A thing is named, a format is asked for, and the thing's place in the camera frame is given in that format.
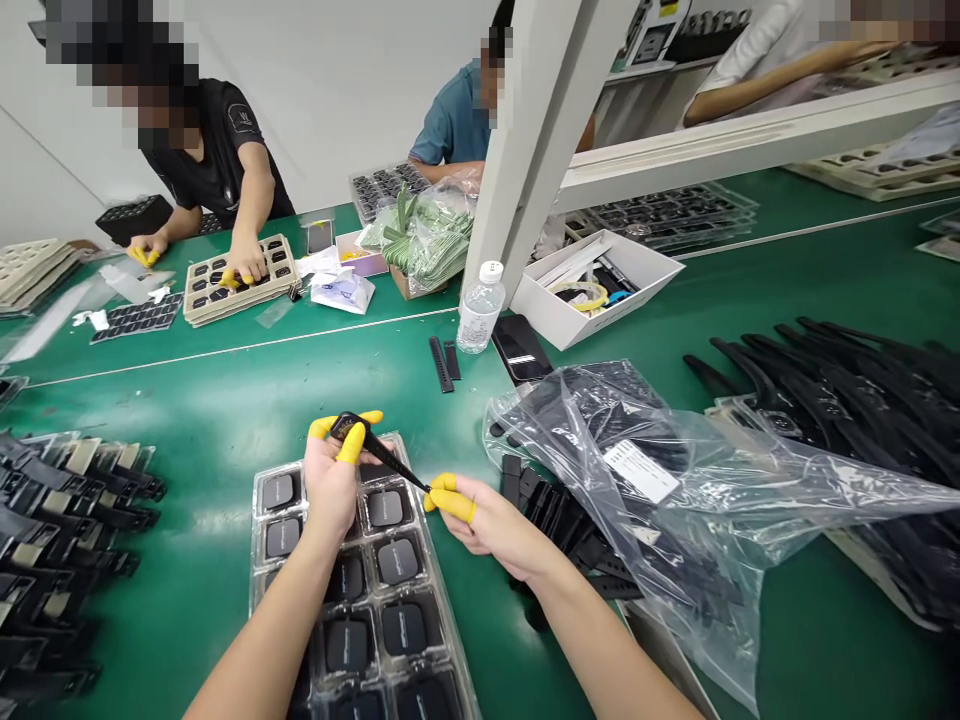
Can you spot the person's left middle finger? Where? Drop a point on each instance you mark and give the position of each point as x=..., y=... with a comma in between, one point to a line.
x=351, y=452

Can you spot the person's left hand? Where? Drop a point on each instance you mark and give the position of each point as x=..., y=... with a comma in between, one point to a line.
x=326, y=484

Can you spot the white open cardboard box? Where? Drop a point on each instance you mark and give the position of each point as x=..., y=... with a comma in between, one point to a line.
x=637, y=296

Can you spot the person's left thumb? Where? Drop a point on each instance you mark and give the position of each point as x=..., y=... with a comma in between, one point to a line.
x=316, y=439

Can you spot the small white box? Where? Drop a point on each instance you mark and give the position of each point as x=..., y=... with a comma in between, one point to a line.
x=360, y=259

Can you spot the stack of beige foam trays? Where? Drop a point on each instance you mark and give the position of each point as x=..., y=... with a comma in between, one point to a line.
x=877, y=172

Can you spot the stack of clear watch trays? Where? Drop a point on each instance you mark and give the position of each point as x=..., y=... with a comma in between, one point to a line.
x=667, y=214

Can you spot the clear plastic packaging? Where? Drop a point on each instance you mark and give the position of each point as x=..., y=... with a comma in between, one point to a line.
x=135, y=279

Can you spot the pile of assembled black watches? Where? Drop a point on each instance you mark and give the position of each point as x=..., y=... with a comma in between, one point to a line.
x=60, y=555

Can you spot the stack of empty beige trays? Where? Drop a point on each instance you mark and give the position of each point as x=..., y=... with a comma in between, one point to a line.
x=34, y=274

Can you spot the person's right index finger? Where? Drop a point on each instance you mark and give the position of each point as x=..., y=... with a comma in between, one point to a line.
x=457, y=484

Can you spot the yellow tape roll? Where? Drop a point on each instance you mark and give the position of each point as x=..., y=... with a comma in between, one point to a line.
x=577, y=294

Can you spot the stack of beige watch trays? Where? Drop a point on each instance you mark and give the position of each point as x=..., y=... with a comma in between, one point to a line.
x=240, y=289

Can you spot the smartphone with dark screen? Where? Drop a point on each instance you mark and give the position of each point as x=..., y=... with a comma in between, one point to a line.
x=319, y=237

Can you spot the shelf with boxes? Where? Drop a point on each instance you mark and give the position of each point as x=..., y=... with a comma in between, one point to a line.
x=667, y=34

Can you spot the white metal frame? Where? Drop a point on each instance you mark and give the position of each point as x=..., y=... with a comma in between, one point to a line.
x=525, y=150

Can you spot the bag of green strips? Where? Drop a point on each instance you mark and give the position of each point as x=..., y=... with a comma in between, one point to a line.
x=431, y=232

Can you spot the person's left index finger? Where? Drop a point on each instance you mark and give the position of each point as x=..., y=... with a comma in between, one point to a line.
x=370, y=416

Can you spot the person's right fingers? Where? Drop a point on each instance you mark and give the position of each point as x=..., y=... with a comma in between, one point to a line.
x=472, y=538

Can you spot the black foam tray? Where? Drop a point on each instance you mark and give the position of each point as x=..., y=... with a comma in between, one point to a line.
x=139, y=321

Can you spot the person's right hand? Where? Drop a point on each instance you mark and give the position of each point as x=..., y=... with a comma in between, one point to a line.
x=502, y=529

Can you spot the crumpled white bag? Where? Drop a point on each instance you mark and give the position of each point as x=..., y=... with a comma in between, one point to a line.
x=341, y=291

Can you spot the grey cardboard box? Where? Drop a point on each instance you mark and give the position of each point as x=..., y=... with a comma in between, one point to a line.
x=667, y=664

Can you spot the clear plastic water bottle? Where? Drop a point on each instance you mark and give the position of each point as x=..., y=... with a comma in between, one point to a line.
x=477, y=315

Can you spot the clear tray of watch bodies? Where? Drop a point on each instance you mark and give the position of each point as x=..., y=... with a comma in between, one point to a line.
x=401, y=562

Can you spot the brown cardboard box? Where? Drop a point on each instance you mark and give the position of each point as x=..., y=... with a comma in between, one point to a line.
x=409, y=283

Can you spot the person's right thumb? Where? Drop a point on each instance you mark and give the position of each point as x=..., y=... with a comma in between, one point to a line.
x=442, y=506

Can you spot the black smartphone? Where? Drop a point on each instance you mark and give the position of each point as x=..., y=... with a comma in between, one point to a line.
x=521, y=349

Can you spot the clear tray of black watches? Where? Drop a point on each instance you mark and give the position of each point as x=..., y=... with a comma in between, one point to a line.
x=382, y=191

